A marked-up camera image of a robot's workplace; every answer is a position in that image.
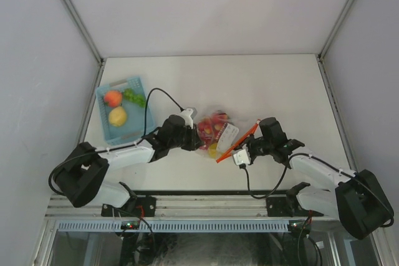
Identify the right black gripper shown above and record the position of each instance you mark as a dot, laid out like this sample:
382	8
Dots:
249	139

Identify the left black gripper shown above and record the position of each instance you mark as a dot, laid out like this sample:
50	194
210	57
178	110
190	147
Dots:
195	141

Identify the red fake strawberries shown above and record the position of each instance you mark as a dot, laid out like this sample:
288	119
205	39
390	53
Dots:
211	125

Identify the yellow fake lemon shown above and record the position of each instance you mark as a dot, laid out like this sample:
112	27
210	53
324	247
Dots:
212	151

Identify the clear zip top bag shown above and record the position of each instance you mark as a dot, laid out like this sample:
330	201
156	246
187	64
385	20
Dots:
232	134

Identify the yellow fake pear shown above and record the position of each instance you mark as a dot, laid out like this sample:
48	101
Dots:
117	117

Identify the green fake grape bunch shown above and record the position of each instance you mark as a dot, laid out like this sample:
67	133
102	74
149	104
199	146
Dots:
131	96

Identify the orange fake peach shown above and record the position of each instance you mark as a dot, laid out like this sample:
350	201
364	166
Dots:
113	98

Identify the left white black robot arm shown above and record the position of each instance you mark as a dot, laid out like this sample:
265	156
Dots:
81	177

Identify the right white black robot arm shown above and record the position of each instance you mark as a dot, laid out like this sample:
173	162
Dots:
356	199

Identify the light blue plastic basket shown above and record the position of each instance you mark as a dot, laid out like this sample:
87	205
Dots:
139	121

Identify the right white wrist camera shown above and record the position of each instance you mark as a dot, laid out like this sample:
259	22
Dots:
241	158

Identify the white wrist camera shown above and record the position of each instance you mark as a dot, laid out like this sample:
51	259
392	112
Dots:
188	115
241	158

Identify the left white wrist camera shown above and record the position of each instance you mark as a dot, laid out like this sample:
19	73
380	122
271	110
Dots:
188	115

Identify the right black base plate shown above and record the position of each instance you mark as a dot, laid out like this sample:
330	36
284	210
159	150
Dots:
282	206

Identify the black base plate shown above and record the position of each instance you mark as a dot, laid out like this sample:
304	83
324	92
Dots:
139	207
282	206

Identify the aluminium front rail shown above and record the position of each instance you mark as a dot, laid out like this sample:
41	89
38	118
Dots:
175	207

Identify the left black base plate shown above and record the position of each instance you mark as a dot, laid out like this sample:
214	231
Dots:
139	207

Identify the light blue slotted cable duct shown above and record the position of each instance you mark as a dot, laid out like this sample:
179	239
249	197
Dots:
179	226

